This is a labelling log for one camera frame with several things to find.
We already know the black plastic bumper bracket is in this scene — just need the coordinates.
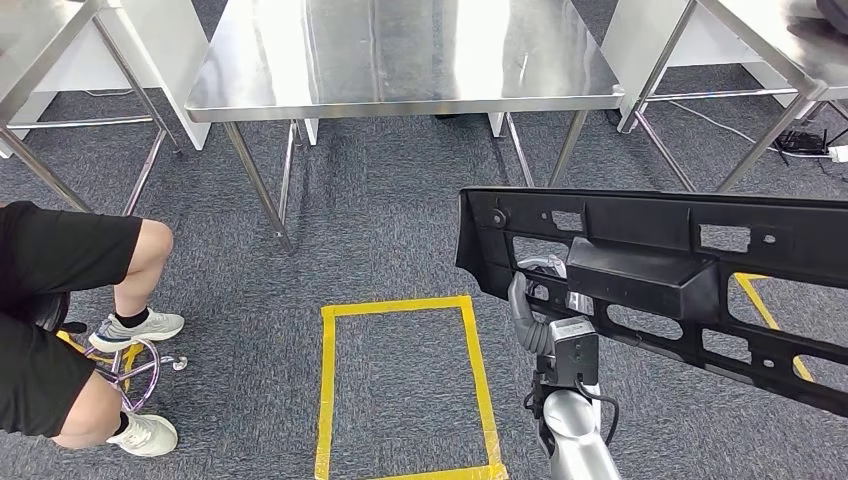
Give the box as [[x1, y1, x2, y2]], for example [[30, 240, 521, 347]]
[[455, 187, 848, 420]]

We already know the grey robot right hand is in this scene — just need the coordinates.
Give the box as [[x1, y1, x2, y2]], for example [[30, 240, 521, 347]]
[[507, 254, 602, 391]]

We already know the person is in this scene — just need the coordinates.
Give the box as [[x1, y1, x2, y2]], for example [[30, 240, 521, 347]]
[[0, 200, 187, 458]]

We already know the black power adapter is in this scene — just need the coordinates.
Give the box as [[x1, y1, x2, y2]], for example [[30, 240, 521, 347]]
[[775, 129, 829, 158]]

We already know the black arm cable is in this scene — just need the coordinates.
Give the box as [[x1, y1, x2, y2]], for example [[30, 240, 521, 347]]
[[572, 377, 621, 446]]

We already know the stainless steel workbench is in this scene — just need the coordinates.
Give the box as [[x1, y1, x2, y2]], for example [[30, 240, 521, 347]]
[[184, 0, 625, 255], [0, 0, 183, 217], [619, 0, 848, 195]]

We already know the white cabinet panel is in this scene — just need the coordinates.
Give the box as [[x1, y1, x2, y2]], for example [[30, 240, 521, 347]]
[[599, 0, 806, 134], [0, 0, 213, 160]]

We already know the chrome stool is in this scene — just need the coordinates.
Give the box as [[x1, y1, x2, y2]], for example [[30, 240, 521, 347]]
[[19, 291, 189, 415]]

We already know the yellow floor tape square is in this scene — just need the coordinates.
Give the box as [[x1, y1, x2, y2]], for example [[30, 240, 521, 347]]
[[314, 295, 509, 480], [731, 272, 816, 384]]

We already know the yellow floor tape strip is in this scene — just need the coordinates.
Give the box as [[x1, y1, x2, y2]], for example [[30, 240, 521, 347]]
[[56, 329, 145, 393]]

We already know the white power cable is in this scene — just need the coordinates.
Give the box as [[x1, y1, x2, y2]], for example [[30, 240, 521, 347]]
[[669, 99, 833, 160]]

